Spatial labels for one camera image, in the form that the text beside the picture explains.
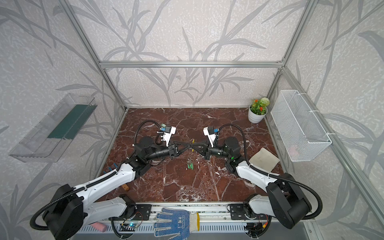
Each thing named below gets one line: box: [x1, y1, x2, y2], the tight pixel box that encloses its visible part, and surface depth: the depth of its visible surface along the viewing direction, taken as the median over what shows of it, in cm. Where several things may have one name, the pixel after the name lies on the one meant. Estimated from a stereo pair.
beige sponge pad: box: [248, 147, 280, 173], surface depth 94 cm
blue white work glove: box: [153, 207, 200, 240], surface depth 72 cm
